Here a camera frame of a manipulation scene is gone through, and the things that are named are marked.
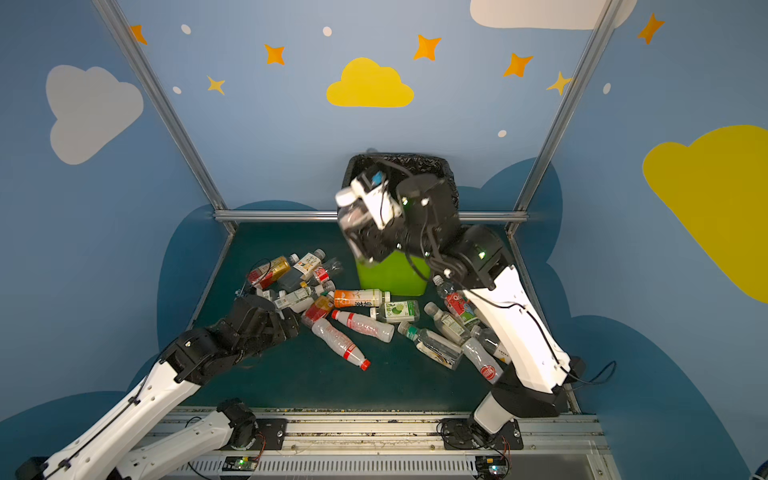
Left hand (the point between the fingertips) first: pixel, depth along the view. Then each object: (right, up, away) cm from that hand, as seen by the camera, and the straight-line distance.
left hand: (291, 326), depth 73 cm
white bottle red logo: (+50, -11, +11) cm, 52 cm away
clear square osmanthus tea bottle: (-5, +14, +31) cm, 34 cm away
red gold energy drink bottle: (-17, +11, +24) cm, 31 cm away
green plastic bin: (+26, +11, +29) cm, 41 cm away
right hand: (+19, +24, -16) cm, 34 cm away
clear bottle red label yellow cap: (+2, +10, +29) cm, 30 cm away
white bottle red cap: (+10, -8, +14) cm, 19 cm away
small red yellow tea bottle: (+2, 0, +20) cm, 20 cm away
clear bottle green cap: (+37, -9, +12) cm, 40 cm away
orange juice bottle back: (+13, +3, +23) cm, 27 cm away
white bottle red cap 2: (+17, -4, +17) cm, 24 cm away
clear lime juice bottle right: (+29, 0, +21) cm, 35 cm away
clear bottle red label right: (+46, +3, +21) cm, 51 cm away
